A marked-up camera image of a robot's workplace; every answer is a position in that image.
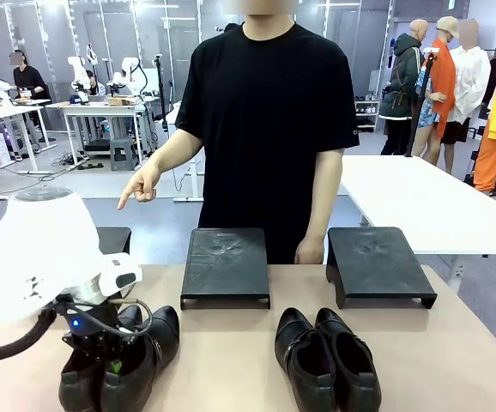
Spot person's left hand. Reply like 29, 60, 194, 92
293, 236, 327, 265

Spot large white side table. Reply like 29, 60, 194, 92
339, 153, 496, 298

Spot grey step stool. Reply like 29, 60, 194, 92
109, 136, 140, 173

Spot thick black corrugated cable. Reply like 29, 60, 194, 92
0, 305, 60, 366

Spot white shoe rack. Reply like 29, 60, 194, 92
353, 94, 381, 133

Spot cardboard box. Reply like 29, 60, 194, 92
106, 95, 140, 108

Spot black leather ankle shoe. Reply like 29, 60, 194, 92
274, 306, 340, 412
99, 305, 181, 412
314, 306, 384, 412
57, 303, 146, 412

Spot orange trousers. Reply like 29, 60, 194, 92
472, 134, 496, 193

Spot white background desk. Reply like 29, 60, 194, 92
0, 97, 58, 173

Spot mannequin in dark jacket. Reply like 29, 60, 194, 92
378, 18, 432, 156

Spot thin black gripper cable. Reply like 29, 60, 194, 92
108, 296, 154, 336

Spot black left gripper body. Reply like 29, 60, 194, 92
60, 299, 123, 349

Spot figure in white shirt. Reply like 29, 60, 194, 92
439, 18, 493, 147

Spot black shoe stand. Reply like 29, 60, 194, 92
94, 226, 133, 256
325, 226, 439, 311
179, 227, 272, 312

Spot mannequin in orange top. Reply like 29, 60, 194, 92
409, 15, 462, 174

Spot person's right hand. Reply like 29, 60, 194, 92
116, 163, 162, 211

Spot white background workbench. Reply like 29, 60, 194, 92
45, 100, 164, 167

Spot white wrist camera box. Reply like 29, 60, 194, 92
98, 251, 144, 298

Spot black tripod pole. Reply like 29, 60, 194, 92
403, 47, 441, 158

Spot person's right forearm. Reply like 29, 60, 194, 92
143, 127, 205, 184

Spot person in black t-shirt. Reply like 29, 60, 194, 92
173, 0, 361, 265

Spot person's left forearm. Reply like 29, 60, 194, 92
304, 148, 344, 246

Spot seated person in black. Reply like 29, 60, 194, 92
10, 49, 52, 103

